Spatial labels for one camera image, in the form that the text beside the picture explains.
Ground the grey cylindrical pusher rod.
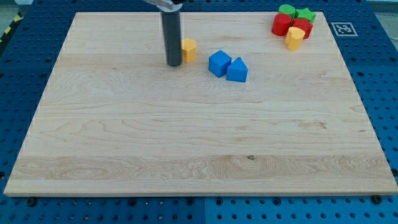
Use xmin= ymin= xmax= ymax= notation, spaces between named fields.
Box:
xmin=161 ymin=11 xmax=182 ymax=67

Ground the silver robot end mount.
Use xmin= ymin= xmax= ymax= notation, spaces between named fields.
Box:
xmin=143 ymin=0 xmax=184 ymax=12

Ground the yellow hexagon block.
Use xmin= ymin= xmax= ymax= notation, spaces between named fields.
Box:
xmin=182 ymin=38 xmax=197 ymax=63

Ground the red hexagon block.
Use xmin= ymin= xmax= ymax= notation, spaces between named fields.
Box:
xmin=292 ymin=19 xmax=313 ymax=39

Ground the blue cube block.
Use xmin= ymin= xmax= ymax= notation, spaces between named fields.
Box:
xmin=208 ymin=50 xmax=232 ymax=78

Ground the red cylinder block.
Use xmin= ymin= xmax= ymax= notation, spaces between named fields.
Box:
xmin=271 ymin=14 xmax=292 ymax=36

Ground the wooden board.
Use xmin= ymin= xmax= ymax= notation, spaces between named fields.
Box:
xmin=4 ymin=12 xmax=397 ymax=197

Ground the green cylinder block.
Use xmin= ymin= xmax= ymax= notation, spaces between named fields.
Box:
xmin=278 ymin=4 xmax=296 ymax=18

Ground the yellow heart block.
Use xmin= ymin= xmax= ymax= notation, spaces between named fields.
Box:
xmin=285 ymin=27 xmax=305 ymax=51

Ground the green star block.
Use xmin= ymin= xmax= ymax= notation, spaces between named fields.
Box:
xmin=294 ymin=8 xmax=316 ymax=24

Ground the white fiducial marker tag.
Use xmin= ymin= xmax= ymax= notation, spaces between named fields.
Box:
xmin=331 ymin=22 xmax=358 ymax=37

